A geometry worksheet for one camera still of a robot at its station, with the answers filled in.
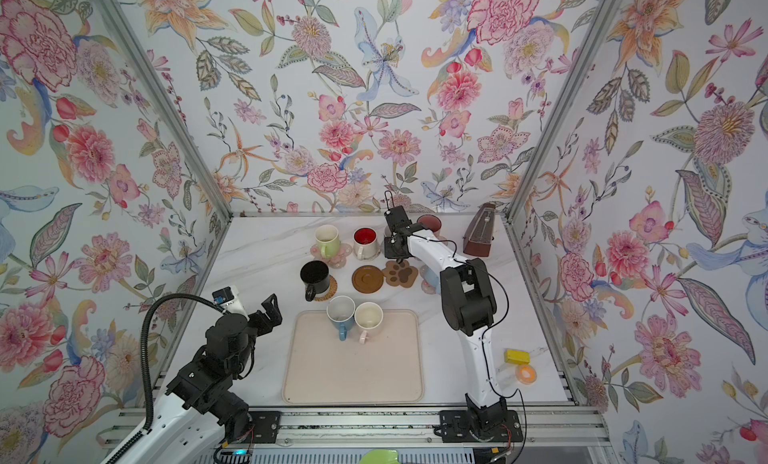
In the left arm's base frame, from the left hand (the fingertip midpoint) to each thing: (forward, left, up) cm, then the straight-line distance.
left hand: (268, 302), depth 78 cm
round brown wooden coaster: (+17, -25, -16) cm, 34 cm away
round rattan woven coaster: (+13, -13, -16) cm, 25 cm away
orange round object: (-14, -69, -17) cm, 72 cm away
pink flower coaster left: (+25, -14, -17) cm, 33 cm away
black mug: (+13, -9, -8) cm, 18 cm away
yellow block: (-10, -67, -14) cm, 69 cm away
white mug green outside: (+27, -12, -7) cm, 31 cm away
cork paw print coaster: (+19, -36, -17) cm, 44 cm away
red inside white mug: (+27, -24, -10) cm, 38 cm away
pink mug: (+33, -47, -6) cm, 58 cm away
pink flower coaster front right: (+14, -45, -17) cm, 50 cm away
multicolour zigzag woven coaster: (+25, -24, -16) cm, 39 cm away
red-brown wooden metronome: (+29, -63, -6) cm, 70 cm away
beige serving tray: (-12, -12, -17) cm, 24 cm away
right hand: (+26, -34, -10) cm, 44 cm away
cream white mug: (+2, -26, -12) cm, 28 cm away
